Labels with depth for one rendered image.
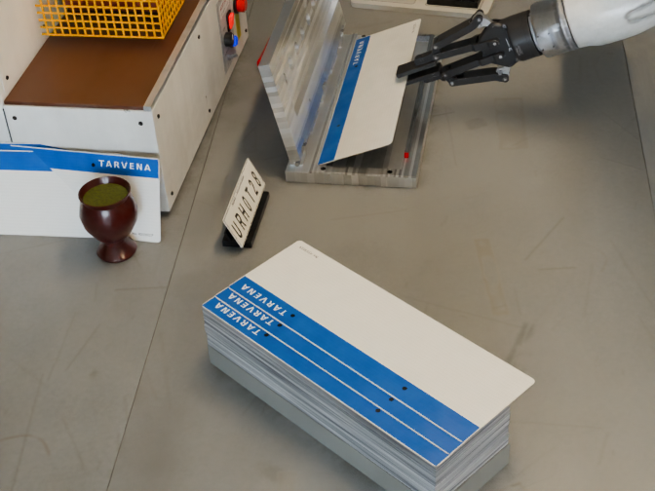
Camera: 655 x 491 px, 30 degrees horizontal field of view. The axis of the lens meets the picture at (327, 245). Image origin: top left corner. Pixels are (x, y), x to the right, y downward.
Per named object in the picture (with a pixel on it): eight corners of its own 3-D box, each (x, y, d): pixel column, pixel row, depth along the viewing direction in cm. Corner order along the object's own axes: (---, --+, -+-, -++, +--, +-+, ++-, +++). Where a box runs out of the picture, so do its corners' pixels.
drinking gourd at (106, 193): (81, 245, 184) (66, 185, 177) (134, 226, 187) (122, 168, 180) (98, 276, 178) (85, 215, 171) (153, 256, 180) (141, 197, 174)
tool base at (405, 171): (416, 188, 190) (415, 169, 187) (286, 181, 193) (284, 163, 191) (443, 47, 223) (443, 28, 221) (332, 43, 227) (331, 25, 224)
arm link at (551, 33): (580, 58, 190) (543, 70, 193) (580, 30, 197) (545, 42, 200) (560, 10, 186) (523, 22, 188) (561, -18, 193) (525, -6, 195)
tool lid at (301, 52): (269, 64, 180) (257, 66, 181) (303, 169, 191) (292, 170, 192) (321, -64, 214) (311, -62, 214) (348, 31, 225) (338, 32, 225)
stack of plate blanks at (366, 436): (509, 462, 145) (512, 402, 139) (437, 527, 139) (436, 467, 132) (282, 313, 169) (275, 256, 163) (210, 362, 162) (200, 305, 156)
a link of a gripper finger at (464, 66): (503, 39, 198) (507, 46, 198) (441, 64, 202) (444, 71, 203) (501, 51, 195) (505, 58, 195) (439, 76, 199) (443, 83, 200)
